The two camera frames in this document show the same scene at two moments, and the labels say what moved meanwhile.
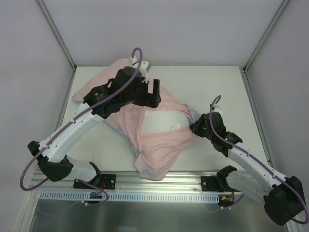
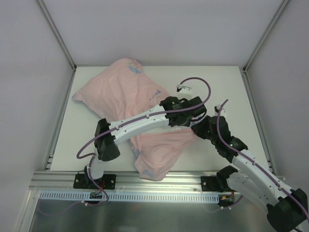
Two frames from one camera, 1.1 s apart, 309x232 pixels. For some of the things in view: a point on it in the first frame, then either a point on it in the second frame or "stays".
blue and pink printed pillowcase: [156, 154] stays
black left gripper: [147, 92] → [197, 109]
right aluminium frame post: [283, 5] stays
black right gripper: [198, 125] stays
